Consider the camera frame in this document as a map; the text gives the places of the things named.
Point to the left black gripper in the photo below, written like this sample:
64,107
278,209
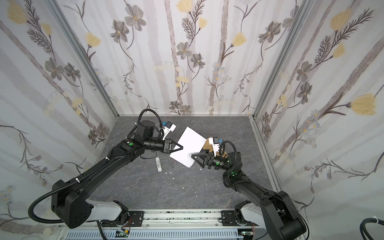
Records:
165,145

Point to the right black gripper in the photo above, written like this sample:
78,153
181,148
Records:
207,160

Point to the brown kraft envelope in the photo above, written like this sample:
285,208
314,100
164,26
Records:
208,147

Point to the white floral letter paper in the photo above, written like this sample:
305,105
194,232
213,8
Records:
192,143

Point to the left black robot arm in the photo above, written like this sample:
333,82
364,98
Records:
71,201

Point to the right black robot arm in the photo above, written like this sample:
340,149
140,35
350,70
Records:
277,213

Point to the white glue stick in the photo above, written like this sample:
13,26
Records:
158,164

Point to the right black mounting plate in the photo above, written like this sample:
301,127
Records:
234,218

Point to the black mounting plate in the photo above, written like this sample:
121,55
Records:
135,218
234,218

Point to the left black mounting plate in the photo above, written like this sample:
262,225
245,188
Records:
135,218

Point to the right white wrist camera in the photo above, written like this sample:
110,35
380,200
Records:
215,143

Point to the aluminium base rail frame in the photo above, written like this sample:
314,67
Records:
163,220

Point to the white perforated cable duct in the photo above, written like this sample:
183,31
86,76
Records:
188,234

